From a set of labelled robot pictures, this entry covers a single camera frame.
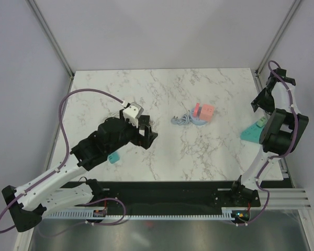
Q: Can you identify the right aluminium frame post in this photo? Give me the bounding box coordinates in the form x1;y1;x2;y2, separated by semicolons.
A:
254;0;304;77

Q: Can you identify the white cable duct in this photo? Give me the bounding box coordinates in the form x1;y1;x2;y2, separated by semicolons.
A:
46;207;250;221

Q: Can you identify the black cube plug adapter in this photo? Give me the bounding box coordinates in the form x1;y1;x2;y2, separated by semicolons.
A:
139;115;152;131

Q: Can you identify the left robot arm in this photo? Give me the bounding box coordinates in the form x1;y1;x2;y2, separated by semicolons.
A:
2;115;158;232

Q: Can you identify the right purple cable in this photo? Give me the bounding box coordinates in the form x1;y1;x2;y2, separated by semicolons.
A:
235;60;299;228

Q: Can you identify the purple cable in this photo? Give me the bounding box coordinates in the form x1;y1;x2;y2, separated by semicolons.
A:
235;60;299;228
0;88;128;233

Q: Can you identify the pink cube socket adapter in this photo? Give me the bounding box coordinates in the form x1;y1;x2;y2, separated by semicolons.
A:
199;104;215;122

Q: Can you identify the blue round power strip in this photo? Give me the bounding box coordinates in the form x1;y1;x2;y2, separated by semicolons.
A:
171;109;208;126

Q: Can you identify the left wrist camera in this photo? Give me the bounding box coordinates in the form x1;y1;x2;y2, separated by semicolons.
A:
119;100;144;128

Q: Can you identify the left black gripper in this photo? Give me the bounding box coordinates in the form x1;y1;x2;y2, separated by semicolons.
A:
106;109;158;155

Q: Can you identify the teal rectangular power strip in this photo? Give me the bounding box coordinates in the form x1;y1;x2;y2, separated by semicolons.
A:
108;152;120;164

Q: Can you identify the pink plug adapter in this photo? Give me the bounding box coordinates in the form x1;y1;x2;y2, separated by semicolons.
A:
193;103;201;118

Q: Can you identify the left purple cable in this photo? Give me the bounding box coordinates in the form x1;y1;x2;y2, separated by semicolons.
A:
0;88;128;233

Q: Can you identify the left aluminium frame post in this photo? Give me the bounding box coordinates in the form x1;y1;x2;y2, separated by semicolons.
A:
25;0;74;79

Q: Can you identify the teal triangular power strip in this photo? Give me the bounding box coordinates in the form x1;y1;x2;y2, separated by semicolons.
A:
240;121;266;144

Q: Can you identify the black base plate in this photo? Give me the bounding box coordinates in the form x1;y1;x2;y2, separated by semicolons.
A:
86;179;261;215

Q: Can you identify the aluminium frame post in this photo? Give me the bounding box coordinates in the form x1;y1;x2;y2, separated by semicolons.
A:
254;0;304;77
25;0;74;79

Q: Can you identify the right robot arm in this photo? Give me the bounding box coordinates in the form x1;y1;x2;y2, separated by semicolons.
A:
229;67;309;207

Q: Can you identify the green plug adapter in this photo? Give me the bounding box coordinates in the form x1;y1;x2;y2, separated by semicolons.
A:
256;117;267;128

